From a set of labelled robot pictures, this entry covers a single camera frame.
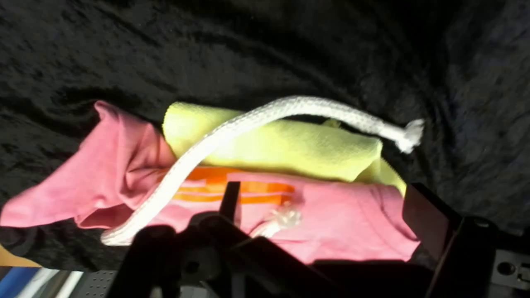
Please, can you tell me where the white rope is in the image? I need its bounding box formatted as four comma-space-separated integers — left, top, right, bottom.
100, 95, 426, 247

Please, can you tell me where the yellow cloth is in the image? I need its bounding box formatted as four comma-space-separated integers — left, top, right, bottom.
161, 100, 409, 196

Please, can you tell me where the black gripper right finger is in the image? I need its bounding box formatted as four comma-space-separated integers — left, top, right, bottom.
403, 183, 502, 298

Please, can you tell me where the black velvet tablecloth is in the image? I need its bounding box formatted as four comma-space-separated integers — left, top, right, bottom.
0, 0, 530, 272

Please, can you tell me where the pink shirt with orange print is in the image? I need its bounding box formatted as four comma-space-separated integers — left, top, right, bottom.
0, 100, 422, 266

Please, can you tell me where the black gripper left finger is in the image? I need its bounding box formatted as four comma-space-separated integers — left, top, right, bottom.
187, 181, 288, 279

